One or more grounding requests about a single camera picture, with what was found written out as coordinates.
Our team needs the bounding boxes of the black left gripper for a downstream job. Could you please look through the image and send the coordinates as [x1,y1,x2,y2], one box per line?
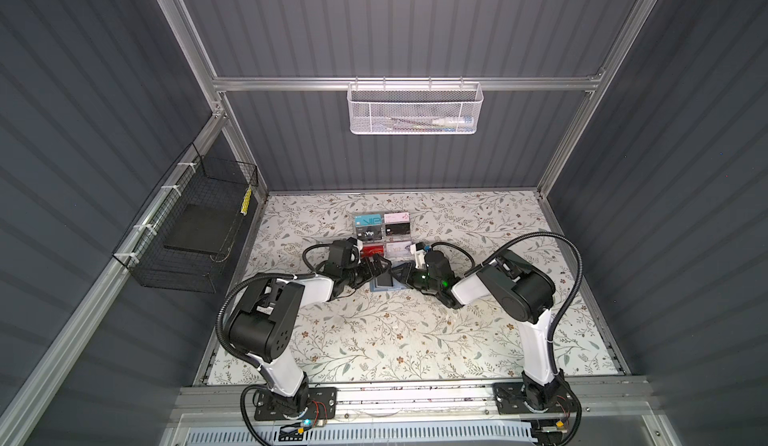
[341,253,390,288]

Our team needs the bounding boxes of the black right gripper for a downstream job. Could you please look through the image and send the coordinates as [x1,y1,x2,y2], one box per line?
[388,263,442,294]

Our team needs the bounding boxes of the blue leather card wallet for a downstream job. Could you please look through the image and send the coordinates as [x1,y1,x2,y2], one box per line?
[369,263,412,292]

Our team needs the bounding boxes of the clear acrylic card display stand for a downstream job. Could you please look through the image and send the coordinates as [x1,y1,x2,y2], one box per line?
[353,212,413,261]

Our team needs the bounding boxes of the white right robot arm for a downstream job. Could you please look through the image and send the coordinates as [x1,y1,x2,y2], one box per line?
[392,248,558,397]

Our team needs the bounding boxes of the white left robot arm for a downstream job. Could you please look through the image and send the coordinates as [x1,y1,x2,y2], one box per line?
[215,238,392,400]

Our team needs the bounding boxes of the red VIP card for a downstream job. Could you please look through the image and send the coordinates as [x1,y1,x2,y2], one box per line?
[360,244,386,258]

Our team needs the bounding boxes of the white diamond VIP card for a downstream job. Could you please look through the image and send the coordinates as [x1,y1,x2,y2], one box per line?
[385,240,412,258]

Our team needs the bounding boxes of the black silver VIP card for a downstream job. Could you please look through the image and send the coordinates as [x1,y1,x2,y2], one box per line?
[355,225,384,242]

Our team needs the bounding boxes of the black gold-line VIP card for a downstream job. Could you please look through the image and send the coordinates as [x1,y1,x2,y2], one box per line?
[385,223,411,236]

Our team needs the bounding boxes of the teal VIP card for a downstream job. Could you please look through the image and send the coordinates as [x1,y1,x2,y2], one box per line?
[354,213,383,227]

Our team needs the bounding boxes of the pink VIP card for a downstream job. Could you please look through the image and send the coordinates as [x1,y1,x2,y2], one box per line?
[384,211,410,225]

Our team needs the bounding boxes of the yellow marker pen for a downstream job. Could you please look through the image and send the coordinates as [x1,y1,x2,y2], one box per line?
[239,186,252,216]

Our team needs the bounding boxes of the pens in white basket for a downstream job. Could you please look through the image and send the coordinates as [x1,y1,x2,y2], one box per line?
[388,116,476,134]

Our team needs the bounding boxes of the black pad in basket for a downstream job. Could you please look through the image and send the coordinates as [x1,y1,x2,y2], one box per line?
[163,204,240,255]

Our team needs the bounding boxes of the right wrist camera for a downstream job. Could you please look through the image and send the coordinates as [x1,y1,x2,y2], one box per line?
[410,242,429,270]

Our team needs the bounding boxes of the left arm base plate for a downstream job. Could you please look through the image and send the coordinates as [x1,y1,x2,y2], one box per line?
[251,387,338,421]

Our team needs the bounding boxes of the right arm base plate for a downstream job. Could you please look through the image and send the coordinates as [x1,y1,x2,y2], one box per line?
[492,377,581,416]

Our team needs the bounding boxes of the white wire mesh basket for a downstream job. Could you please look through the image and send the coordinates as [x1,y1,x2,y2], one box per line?
[346,82,484,135]

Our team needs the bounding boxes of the black corrugated left cable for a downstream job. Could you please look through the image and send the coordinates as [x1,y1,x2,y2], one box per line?
[214,241,337,369]

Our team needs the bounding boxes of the black corrugated cable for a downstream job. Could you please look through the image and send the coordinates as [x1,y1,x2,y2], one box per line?
[428,231,584,375]
[214,241,337,369]

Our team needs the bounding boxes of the black wire wall basket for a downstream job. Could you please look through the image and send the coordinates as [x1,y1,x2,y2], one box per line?
[113,147,259,294]

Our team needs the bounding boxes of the black corrugated right cable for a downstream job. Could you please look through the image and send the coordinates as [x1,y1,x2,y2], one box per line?
[428,231,584,375]

